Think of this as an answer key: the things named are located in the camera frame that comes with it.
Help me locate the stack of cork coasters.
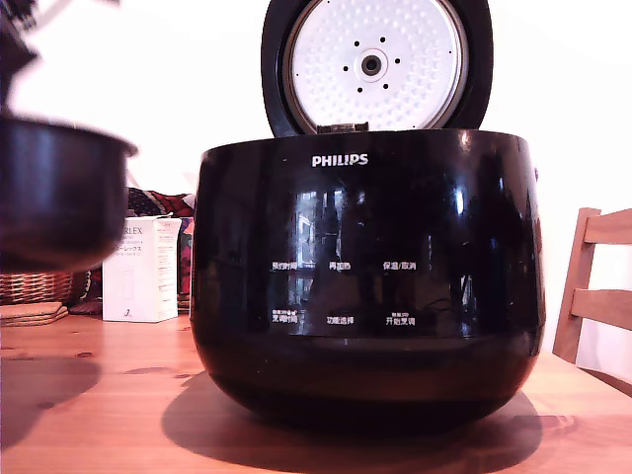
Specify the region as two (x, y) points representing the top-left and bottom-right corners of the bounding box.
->
(0, 302), (70, 329)

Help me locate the dark metallic pot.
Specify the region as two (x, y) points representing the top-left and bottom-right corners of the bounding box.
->
(0, 115), (140, 274)

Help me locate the black rice cooker lid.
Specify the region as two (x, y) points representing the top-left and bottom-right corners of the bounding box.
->
(260, 0), (495, 138)

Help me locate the white Porlex box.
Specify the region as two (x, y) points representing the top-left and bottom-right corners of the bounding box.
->
(101, 215), (183, 324)

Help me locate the wooden chair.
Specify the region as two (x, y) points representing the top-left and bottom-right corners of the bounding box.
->
(551, 206), (632, 392)

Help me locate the black Philips rice cooker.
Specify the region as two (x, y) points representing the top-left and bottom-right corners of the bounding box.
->
(191, 128), (547, 432)

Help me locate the red patterned fabric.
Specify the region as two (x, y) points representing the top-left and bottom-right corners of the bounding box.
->
(147, 191), (197, 219)

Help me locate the floral patterned box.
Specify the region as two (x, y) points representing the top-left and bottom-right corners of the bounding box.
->
(176, 216), (197, 313)

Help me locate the wicker basket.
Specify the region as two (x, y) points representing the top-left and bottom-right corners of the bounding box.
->
(0, 270), (76, 308)

